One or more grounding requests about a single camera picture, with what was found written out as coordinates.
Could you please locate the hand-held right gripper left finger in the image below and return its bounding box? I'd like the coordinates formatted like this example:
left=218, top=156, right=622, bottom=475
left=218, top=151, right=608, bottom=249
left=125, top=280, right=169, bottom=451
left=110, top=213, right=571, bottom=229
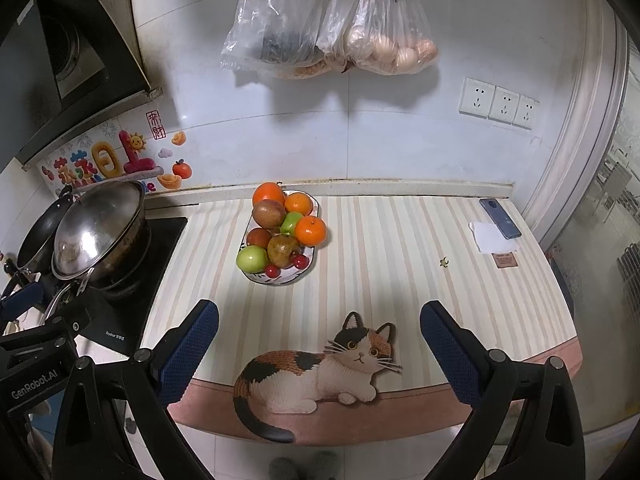
left=52, top=299, right=221, bottom=480

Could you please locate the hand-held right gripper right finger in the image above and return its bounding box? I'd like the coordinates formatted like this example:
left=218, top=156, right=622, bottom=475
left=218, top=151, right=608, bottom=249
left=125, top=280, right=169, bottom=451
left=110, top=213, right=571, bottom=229
left=419, top=300, right=586, bottom=480

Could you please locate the floral print plate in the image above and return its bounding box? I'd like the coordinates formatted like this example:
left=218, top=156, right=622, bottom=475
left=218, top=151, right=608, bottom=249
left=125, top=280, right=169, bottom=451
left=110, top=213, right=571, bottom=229
left=239, top=189, right=321, bottom=287

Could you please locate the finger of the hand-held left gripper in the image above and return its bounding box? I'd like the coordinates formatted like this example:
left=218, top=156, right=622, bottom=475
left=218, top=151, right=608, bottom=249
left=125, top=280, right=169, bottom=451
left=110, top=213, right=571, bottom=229
left=0, top=280, right=45, bottom=322

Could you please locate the steel wok lid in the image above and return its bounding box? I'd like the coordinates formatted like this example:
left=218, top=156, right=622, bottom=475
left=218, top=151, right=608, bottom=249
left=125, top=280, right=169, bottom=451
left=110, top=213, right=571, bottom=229
left=52, top=182, right=147, bottom=281

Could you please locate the striped cat table mat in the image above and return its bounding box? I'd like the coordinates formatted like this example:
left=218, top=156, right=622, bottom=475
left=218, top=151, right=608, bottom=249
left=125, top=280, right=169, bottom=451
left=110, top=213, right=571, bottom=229
left=137, top=192, right=583, bottom=443

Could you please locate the plastic bag of eggs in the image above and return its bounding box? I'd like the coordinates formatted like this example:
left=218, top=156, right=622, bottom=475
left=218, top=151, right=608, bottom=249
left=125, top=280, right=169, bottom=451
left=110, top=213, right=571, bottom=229
left=320, top=0, right=439, bottom=77

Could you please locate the white wall socket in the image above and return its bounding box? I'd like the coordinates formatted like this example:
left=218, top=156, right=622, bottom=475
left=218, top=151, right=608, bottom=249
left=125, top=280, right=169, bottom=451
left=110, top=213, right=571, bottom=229
left=512, top=95, right=541, bottom=131
left=489, top=86, right=521, bottom=124
left=459, top=77, right=494, bottom=118

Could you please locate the white paper sheet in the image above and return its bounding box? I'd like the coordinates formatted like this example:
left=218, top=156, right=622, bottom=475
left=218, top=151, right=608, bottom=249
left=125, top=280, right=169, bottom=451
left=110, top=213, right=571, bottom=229
left=469, top=220, right=518, bottom=255

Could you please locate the black induction cooktop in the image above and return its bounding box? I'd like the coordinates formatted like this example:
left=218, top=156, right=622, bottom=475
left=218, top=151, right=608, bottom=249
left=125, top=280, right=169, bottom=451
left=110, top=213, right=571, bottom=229
left=75, top=216, right=188, bottom=356

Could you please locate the dark wok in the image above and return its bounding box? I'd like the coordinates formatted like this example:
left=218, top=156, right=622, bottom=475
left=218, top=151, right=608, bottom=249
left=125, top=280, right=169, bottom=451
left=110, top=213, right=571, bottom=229
left=42, top=220, right=153, bottom=326

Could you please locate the plastic bag with dark contents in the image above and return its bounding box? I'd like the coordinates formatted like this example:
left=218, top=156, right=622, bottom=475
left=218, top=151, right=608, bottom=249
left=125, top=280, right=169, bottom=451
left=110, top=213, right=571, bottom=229
left=221, top=0, right=347, bottom=81

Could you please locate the orange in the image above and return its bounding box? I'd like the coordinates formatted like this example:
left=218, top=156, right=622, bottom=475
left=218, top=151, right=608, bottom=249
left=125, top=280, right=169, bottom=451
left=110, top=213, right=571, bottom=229
left=294, top=215, right=328, bottom=247
left=252, top=182, right=286, bottom=207
left=284, top=192, right=315, bottom=216

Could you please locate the green apple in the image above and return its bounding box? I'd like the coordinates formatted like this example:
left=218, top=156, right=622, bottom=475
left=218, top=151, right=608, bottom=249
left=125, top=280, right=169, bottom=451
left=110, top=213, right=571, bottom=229
left=279, top=211, right=305, bottom=236
left=236, top=246, right=270, bottom=274

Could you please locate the black range hood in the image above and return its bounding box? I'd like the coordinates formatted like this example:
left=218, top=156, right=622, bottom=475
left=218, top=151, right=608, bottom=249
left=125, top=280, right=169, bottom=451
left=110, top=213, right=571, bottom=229
left=0, top=0, right=163, bottom=173

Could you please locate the glass sliding door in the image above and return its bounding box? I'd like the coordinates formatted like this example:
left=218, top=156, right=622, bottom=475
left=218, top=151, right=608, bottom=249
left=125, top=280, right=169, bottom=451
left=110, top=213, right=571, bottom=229
left=525, top=0, right=640, bottom=436

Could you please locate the blue smartphone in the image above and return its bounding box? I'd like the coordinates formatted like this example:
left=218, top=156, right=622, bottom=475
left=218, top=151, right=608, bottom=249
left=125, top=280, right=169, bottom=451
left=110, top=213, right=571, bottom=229
left=479, top=197, right=522, bottom=240

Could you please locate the colourful character wall sticker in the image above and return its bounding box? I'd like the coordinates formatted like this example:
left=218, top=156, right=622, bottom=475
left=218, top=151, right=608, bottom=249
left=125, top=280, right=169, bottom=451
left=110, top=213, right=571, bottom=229
left=42, top=130, right=161, bottom=190

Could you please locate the black frying pan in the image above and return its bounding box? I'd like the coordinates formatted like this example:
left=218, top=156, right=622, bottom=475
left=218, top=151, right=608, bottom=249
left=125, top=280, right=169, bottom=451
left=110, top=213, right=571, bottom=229
left=16, top=185, right=76, bottom=276

